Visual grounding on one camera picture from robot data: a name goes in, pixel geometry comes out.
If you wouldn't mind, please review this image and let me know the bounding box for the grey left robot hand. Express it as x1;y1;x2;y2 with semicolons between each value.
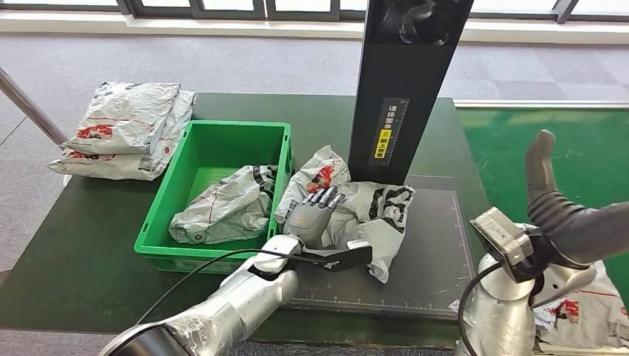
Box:
282;186;346;250

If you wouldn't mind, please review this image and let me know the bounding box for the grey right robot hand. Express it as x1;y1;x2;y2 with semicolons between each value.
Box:
524;129;629;267

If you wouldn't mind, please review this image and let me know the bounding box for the green conveyor belt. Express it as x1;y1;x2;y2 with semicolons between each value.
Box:
454;108;629;352

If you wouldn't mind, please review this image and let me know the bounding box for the black inbound scanner machine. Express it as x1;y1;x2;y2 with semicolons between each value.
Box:
285;0;475;320

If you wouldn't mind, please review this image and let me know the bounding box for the yellow label sticker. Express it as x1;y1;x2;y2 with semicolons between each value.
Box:
374;128;392;159

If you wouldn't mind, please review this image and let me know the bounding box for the green plastic crate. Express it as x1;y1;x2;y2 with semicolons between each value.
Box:
134;120;294;275

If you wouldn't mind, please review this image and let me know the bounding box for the metal pole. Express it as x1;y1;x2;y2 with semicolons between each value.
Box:
0;66;70;148

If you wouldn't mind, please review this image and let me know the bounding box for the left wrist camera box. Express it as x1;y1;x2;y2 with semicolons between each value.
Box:
300;239;373;274

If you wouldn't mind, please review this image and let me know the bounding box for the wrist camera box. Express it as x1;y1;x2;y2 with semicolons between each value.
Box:
469;206;535;285
300;239;373;274

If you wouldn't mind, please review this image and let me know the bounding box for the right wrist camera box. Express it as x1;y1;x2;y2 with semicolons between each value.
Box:
469;206;535;285

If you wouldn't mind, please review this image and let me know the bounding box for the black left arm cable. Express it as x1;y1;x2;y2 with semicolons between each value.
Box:
135;248;315;328

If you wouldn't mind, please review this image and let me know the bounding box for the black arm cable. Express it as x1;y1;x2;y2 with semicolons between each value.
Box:
135;248;315;328
457;265;502;356

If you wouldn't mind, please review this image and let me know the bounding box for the metal conveyor side rail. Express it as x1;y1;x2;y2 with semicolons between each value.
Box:
452;99;629;109

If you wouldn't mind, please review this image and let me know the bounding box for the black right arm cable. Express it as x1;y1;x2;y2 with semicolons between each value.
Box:
457;265;502;356

